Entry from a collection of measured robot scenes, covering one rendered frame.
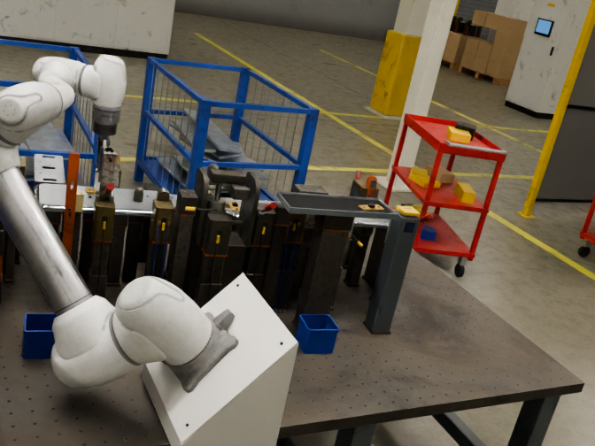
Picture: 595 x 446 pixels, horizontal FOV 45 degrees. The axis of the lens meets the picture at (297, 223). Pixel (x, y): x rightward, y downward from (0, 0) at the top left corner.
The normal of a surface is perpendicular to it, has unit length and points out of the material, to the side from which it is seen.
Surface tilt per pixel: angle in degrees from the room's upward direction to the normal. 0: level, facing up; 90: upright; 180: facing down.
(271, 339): 45
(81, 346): 78
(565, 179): 90
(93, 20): 90
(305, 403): 0
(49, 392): 0
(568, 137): 90
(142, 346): 103
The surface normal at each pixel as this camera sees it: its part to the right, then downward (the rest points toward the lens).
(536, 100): -0.88, 0.00
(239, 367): -0.49, -0.65
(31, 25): 0.44, 0.40
